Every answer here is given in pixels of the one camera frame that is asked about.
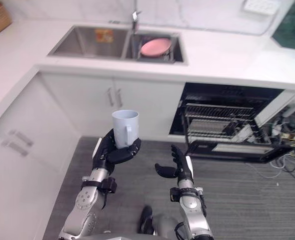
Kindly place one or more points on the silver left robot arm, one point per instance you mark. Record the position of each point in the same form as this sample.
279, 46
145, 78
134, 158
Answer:
90, 200

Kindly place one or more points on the stainless steel double sink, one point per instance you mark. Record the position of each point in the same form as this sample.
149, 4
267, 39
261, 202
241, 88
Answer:
117, 45

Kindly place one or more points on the dark green window pane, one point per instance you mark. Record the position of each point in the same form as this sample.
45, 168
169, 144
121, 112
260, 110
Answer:
291, 23

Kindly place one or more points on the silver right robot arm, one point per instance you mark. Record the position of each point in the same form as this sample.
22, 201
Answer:
192, 207

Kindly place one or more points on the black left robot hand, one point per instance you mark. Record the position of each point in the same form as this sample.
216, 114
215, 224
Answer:
117, 156

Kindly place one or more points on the white corner cabinet door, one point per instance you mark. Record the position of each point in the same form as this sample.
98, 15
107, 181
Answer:
20, 162

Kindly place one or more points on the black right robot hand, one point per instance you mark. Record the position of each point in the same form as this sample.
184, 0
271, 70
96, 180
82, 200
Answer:
178, 162

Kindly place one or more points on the robot dark foot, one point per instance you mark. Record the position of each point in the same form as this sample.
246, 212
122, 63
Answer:
145, 220

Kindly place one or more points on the pale blue plastic cup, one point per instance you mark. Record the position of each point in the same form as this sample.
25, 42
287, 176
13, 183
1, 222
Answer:
125, 128

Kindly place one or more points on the chrome sink faucet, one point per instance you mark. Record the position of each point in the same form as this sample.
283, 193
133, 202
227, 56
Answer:
135, 17

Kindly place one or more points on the black dishwasher door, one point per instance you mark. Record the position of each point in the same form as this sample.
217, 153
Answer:
240, 150

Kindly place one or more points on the robot silver leg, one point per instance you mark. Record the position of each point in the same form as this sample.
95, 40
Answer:
166, 225

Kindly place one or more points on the open black dishwasher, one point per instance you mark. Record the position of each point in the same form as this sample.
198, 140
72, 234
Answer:
225, 117

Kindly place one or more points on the black sink dish rack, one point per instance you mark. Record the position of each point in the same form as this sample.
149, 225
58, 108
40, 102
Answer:
160, 50

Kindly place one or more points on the orange sticker in sink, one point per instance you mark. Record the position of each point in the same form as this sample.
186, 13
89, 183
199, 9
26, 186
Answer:
103, 35

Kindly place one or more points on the white wall power strip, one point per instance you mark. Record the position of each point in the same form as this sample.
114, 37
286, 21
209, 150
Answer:
261, 5

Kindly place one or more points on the pink plate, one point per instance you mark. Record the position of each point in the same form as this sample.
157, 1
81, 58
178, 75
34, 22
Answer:
155, 47

